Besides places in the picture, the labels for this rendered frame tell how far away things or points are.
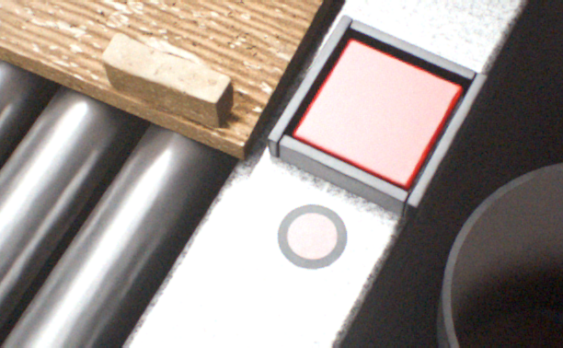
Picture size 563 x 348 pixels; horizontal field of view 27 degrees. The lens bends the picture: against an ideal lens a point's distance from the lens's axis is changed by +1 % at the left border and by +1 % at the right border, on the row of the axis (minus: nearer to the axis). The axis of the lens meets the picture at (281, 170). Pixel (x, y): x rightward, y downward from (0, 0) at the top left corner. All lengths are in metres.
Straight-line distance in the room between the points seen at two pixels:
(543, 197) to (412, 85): 0.68
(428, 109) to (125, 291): 0.16
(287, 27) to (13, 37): 0.13
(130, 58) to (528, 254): 0.87
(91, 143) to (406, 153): 0.15
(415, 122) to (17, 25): 0.19
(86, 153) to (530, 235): 0.80
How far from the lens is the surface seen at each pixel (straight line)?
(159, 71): 0.52
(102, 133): 0.56
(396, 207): 0.52
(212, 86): 0.51
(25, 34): 0.57
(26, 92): 0.59
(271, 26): 0.56
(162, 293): 0.52
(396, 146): 0.53
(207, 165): 0.55
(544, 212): 1.25
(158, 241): 0.54
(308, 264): 0.52
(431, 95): 0.55
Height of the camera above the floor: 1.40
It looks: 64 degrees down
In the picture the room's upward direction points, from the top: 5 degrees counter-clockwise
